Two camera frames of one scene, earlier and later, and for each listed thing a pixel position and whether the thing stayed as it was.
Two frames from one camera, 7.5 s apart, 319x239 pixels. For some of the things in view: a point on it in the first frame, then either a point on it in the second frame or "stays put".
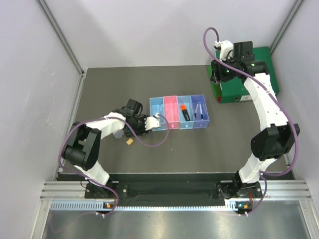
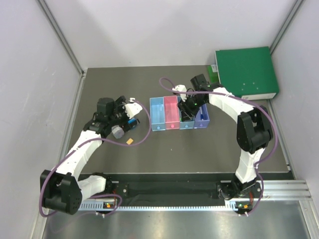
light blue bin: x=187 y=100 stays put
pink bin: x=171 y=111 stays put
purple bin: x=198 y=123 stays put
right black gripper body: x=227 y=73 to x=194 y=102
